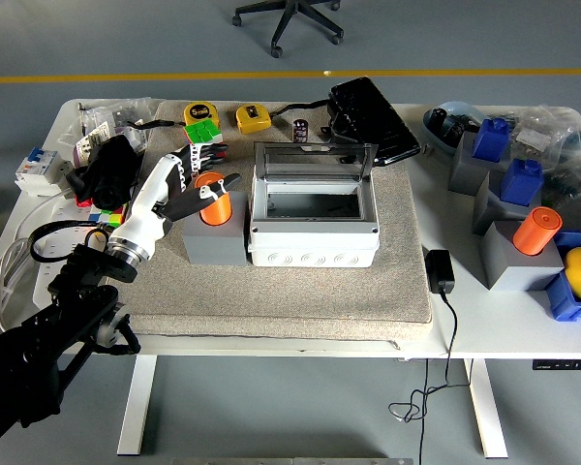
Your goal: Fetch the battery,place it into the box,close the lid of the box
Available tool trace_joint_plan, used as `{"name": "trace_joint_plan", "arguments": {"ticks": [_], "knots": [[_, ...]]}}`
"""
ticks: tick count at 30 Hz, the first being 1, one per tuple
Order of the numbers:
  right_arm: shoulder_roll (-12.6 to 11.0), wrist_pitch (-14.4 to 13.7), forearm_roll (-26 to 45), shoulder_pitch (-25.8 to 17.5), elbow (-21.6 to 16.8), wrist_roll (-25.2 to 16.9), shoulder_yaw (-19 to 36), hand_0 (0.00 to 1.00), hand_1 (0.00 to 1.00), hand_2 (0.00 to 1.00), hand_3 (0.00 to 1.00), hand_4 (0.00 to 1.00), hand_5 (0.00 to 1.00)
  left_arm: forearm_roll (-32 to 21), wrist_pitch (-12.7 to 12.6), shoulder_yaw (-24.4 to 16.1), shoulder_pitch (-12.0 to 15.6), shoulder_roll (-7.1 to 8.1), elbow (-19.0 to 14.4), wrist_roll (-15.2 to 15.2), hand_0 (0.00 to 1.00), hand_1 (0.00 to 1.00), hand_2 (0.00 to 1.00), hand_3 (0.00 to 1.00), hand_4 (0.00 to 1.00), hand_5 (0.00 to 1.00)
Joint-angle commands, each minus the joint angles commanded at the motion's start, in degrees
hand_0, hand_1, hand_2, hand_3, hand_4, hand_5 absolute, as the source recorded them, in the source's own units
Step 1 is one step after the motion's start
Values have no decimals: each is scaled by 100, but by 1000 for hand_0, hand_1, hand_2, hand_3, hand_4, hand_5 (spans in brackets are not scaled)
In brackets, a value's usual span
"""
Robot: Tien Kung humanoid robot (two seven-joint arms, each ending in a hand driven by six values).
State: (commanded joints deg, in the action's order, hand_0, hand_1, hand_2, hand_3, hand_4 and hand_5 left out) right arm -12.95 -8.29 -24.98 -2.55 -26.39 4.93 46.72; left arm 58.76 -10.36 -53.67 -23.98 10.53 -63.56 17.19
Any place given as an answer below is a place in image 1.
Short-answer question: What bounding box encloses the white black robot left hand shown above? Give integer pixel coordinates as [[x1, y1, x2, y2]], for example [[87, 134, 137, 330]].
[[108, 142, 243, 254]]

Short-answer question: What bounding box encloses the orange cylinder battery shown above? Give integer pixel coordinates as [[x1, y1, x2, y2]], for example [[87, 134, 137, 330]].
[[511, 206, 563, 257], [193, 171, 234, 227]]

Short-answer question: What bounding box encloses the transparent hinged box lid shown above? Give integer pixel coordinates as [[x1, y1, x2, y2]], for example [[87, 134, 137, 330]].
[[253, 140, 380, 181]]

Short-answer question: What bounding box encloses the colourful puzzle cube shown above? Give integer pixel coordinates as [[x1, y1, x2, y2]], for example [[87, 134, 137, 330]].
[[183, 119, 224, 147], [87, 202, 130, 229]]

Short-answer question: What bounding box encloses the black cloth bundle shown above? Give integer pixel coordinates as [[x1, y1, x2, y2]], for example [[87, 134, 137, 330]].
[[67, 134, 144, 212]]

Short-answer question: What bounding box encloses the grey holder block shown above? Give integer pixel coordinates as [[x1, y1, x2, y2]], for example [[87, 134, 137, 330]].
[[478, 220, 566, 292], [181, 191, 249, 266], [472, 169, 543, 237], [447, 130, 509, 196]]

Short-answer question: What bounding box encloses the round yellow tape measure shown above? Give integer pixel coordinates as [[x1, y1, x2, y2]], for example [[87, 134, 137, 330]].
[[182, 101, 220, 128]]

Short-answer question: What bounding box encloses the white circuit breaker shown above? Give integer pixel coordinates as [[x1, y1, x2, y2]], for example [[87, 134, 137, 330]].
[[13, 146, 59, 197]]

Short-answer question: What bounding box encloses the square yellow tape measure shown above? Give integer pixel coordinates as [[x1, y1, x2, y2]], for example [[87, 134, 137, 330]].
[[235, 103, 273, 136]]

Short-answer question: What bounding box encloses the beige fabric mat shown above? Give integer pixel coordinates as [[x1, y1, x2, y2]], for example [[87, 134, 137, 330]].
[[106, 99, 435, 343]]

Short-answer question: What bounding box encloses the white table leg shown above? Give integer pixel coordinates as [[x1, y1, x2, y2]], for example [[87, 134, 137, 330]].
[[116, 356, 157, 457], [462, 358, 509, 460]]

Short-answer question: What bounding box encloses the black glossy case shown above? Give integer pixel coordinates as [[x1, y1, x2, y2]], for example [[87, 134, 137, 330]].
[[326, 76, 422, 169]]

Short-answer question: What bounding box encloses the black office chair base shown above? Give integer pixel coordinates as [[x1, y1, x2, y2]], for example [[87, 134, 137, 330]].
[[230, 0, 345, 59]]

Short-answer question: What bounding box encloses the black power adapter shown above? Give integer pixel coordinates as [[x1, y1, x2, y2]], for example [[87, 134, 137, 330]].
[[424, 248, 456, 295]]

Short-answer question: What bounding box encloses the light blue bowl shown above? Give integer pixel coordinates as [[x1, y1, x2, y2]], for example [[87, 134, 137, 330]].
[[422, 100, 488, 156]]

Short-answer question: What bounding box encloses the blue plastic block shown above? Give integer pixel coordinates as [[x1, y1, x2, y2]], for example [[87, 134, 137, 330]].
[[472, 117, 513, 164], [499, 158, 544, 207]]

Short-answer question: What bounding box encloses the dark plastic parts bag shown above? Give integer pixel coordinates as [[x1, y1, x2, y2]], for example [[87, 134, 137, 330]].
[[541, 154, 581, 230]]

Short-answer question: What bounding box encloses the blue plastic bin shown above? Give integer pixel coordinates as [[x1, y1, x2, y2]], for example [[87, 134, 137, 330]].
[[544, 230, 581, 323]]

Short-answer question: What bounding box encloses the black desk control panel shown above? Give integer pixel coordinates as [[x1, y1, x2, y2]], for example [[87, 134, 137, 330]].
[[532, 358, 581, 372]]

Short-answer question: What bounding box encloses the black lanyard strap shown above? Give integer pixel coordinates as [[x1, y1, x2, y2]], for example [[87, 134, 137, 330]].
[[125, 118, 188, 131], [270, 99, 331, 120]]

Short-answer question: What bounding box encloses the white power cable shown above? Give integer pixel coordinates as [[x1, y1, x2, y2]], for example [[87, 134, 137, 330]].
[[0, 191, 74, 335]]

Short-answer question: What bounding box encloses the light grey enclosure box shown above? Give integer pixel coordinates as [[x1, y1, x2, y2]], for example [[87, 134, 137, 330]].
[[248, 164, 382, 269]]

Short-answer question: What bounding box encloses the black adapter cord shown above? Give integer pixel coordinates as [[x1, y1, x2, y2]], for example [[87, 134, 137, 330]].
[[387, 289, 474, 465]]

